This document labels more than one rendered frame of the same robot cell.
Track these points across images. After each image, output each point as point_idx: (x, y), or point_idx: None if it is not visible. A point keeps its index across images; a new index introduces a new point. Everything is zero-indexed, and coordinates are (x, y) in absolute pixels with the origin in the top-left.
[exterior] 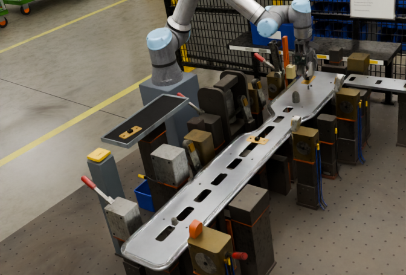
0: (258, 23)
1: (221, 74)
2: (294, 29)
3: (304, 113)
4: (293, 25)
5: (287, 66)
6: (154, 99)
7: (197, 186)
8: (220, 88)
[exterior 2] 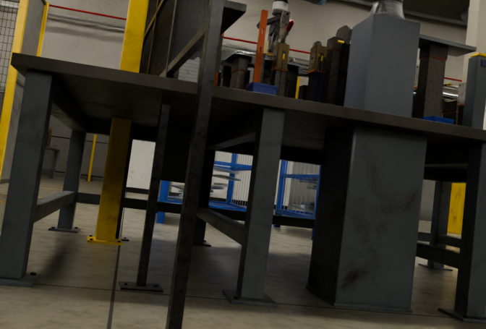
0: None
1: (350, 27)
2: (287, 5)
3: (301, 73)
4: (286, 1)
5: (265, 40)
6: (420, 34)
7: (414, 90)
8: None
